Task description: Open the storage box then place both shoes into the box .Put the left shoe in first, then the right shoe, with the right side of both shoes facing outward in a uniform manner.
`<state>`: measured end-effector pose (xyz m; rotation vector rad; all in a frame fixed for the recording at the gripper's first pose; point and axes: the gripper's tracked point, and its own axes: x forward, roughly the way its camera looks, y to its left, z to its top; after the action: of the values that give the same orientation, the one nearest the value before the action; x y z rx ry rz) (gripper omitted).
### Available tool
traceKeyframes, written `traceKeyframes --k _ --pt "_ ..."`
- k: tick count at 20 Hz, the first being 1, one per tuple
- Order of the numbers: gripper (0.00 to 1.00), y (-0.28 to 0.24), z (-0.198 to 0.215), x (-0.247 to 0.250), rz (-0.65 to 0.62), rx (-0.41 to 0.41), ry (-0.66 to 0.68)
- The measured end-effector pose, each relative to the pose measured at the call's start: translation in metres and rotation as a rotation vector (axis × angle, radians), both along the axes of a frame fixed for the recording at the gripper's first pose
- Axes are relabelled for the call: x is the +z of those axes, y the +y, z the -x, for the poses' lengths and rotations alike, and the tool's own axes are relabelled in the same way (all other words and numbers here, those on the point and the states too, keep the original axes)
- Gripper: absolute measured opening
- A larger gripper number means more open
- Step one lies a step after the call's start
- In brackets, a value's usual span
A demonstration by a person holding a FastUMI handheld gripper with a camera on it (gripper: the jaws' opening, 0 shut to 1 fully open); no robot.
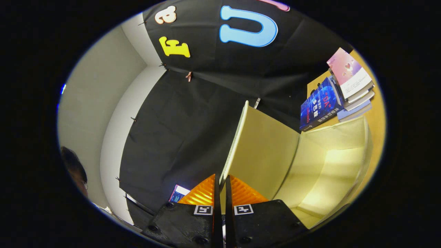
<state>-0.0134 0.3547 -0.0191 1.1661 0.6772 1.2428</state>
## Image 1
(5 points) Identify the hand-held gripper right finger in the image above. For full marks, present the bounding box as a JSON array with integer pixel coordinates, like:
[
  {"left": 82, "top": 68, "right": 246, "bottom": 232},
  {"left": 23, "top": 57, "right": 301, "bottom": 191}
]
[{"left": 225, "top": 175, "right": 309, "bottom": 248}]

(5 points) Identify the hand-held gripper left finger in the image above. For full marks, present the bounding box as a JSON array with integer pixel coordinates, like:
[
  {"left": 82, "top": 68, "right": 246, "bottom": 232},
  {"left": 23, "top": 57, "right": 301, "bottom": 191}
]
[{"left": 141, "top": 174, "right": 223, "bottom": 248}]

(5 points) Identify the cream storage box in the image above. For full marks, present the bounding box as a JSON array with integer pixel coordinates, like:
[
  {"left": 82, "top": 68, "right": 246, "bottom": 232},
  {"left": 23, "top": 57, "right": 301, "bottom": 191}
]
[{"left": 220, "top": 101, "right": 373, "bottom": 229}]

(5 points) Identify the lit monitor screen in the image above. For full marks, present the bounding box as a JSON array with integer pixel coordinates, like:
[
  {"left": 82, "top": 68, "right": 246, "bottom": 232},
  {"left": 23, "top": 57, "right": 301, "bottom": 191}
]
[{"left": 169, "top": 184, "right": 191, "bottom": 203}]

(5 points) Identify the black backdrop cloth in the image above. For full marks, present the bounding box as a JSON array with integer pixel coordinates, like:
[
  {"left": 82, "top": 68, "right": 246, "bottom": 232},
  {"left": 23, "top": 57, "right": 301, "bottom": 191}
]
[{"left": 119, "top": 0, "right": 353, "bottom": 224}]

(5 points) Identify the dark blue book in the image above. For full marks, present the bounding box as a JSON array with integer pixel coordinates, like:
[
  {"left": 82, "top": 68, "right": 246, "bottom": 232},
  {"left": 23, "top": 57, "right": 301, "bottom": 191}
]
[{"left": 300, "top": 77, "right": 344, "bottom": 132}]

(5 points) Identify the pale blue book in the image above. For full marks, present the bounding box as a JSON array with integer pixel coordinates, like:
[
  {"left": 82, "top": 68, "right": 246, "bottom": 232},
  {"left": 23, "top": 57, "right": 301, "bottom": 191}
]
[{"left": 337, "top": 101, "right": 372, "bottom": 122}]

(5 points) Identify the white book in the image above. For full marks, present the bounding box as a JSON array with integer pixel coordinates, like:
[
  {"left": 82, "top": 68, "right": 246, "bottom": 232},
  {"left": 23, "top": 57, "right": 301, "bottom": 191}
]
[{"left": 345, "top": 88, "right": 375, "bottom": 111}]

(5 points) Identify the pink cover book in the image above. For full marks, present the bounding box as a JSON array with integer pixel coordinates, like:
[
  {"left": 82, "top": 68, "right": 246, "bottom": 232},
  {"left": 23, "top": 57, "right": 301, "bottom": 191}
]
[{"left": 327, "top": 48, "right": 373, "bottom": 100}]

